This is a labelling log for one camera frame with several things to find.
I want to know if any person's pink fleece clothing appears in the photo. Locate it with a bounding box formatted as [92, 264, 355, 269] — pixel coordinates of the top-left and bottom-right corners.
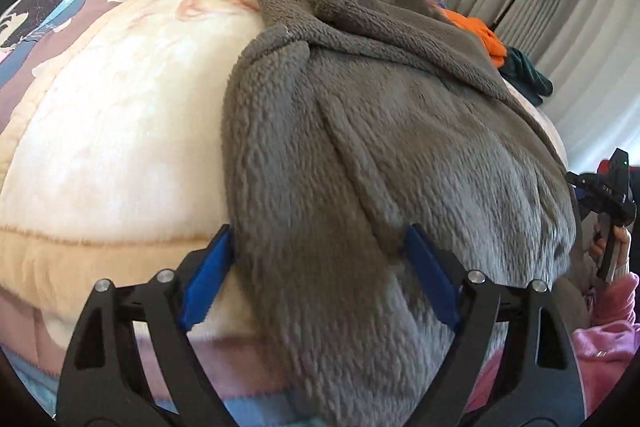
[570, 319, 640, 419]

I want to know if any person's right forearm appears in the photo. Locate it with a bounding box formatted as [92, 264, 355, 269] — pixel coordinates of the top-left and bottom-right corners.
[590, 272, 640, 333]

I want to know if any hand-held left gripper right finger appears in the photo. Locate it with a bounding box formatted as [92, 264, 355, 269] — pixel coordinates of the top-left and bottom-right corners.
[400, 223, 587, 427]

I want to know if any person's right hand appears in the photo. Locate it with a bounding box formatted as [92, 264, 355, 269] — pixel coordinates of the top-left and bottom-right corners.
[589, 212, 633, 279]

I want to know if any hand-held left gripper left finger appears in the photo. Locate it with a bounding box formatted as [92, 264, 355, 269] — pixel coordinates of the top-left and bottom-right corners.
[55, 223, 238, 427]

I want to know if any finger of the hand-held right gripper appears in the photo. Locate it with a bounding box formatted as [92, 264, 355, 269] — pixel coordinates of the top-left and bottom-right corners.
[565, 171, 603, 208]

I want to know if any dark green garment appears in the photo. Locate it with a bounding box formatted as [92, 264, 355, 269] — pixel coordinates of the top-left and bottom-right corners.
[497, 47, 554, 108]

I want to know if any cream plush blanket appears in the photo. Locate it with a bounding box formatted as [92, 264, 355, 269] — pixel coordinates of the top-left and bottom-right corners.
[0, 0, 569, 348]

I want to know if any grey fleece garment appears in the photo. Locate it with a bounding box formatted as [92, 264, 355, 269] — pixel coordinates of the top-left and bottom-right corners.
[221, 0, 578, 427]

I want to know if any grey curtain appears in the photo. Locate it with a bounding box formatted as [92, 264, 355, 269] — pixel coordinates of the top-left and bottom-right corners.
[446, 0, 640, 160]

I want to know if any orange garment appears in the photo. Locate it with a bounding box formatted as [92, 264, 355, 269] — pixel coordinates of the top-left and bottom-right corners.
[442, 8, 509, 69]

